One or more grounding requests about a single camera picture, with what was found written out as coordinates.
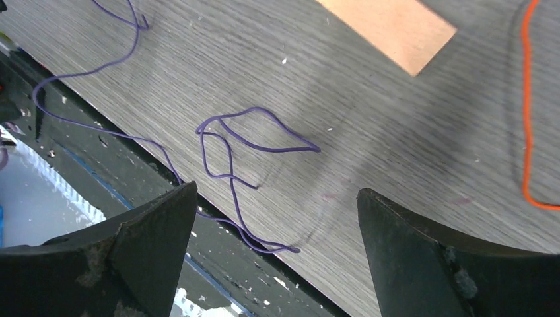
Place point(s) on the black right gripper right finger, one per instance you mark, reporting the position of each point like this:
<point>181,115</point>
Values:
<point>420,267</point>

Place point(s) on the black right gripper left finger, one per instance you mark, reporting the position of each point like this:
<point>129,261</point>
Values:
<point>128,265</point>

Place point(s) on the small wooden block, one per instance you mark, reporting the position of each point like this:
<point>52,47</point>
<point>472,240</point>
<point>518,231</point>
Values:
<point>406,31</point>

